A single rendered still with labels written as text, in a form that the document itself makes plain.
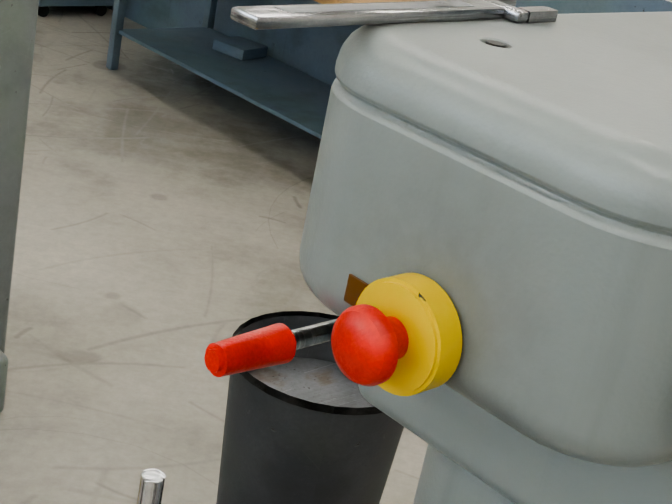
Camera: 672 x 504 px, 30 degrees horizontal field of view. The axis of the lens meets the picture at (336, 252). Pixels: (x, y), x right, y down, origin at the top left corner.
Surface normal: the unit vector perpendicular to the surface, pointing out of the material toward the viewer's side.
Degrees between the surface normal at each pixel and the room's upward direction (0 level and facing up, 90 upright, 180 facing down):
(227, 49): 90
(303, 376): 0
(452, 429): 90
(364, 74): 81
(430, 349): 90
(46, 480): 0
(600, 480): 90
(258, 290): 0
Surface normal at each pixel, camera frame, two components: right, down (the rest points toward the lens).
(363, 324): -0.42, -0.33
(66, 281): 0.18, -0.90
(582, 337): -0.49, 0.25
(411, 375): -0.72, 0.14
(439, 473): -0.88, 0.02
